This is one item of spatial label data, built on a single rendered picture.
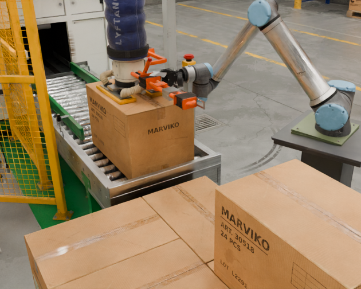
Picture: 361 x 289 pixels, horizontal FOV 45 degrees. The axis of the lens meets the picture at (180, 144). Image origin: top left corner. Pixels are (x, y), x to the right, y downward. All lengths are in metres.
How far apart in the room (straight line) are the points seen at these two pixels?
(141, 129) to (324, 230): 1.18
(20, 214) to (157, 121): 1.42
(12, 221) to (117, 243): 1.41
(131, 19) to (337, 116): 1.14
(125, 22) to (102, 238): 1.08
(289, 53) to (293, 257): 1.13
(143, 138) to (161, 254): 0.68
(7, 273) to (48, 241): 0.80
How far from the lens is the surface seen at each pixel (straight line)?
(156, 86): 2.19
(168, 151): 2.43
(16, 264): 2.91
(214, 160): 2.54
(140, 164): 2.38
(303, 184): 1.66
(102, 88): 2.60
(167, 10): 5.39
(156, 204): 2.23
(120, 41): 2.39
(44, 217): 3.25
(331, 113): 2.24
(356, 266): 1.34
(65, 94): 3.91
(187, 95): 2.02
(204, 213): 2.16
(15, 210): 3.40
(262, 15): 2.19
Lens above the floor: 1.79
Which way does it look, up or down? 26 degrees down
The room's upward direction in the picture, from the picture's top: 1 degrees counter-clockwise
